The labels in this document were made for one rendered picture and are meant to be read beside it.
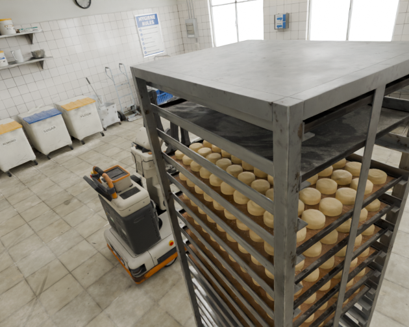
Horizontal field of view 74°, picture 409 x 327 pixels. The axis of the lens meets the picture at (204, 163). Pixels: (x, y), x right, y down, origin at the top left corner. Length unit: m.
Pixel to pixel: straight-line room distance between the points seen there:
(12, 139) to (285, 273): 4.94
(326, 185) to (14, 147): 4.93
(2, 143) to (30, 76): 1.38
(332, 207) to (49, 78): 5.67
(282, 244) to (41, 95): 5.66
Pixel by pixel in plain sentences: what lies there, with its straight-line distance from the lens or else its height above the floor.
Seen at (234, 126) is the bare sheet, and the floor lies 1.67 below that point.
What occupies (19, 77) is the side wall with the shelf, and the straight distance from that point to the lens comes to 5.85.
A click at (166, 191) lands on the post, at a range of 1.08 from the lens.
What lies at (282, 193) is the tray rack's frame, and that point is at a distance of 0.46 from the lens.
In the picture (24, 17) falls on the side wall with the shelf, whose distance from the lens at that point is 5.95.
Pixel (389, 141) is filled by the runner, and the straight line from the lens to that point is 0.86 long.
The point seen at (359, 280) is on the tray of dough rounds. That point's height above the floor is 1.13.
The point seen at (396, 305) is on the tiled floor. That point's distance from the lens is 2.51.
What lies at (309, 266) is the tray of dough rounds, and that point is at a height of 1.40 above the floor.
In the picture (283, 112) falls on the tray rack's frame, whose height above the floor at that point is 1.81.
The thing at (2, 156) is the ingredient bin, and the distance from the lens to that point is 5.27.
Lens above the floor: 1.95
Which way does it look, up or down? 29 degrees down
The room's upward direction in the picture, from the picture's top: 9 degrees counter-clockwise
